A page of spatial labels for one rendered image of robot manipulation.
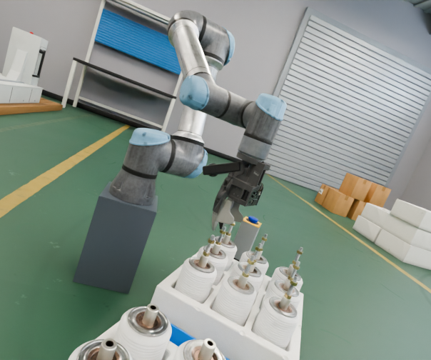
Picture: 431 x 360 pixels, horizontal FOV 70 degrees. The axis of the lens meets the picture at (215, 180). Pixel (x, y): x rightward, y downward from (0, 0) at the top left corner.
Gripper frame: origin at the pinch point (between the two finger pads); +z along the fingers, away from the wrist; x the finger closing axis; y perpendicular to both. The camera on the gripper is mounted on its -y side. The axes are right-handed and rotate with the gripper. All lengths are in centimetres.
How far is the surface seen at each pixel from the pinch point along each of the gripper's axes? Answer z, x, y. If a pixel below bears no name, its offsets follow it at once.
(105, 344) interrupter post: 9.6, -40.8, 10.1
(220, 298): 16.8, -0.9, 9.1
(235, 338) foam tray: 21.7, -3.4, 17.4
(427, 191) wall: -43, 695, 86
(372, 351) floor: 38, 68, 52
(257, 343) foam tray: 19.9, -2.1, 22.5
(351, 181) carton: -13, 409, -21
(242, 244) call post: 15.4, 37.5, -4.5
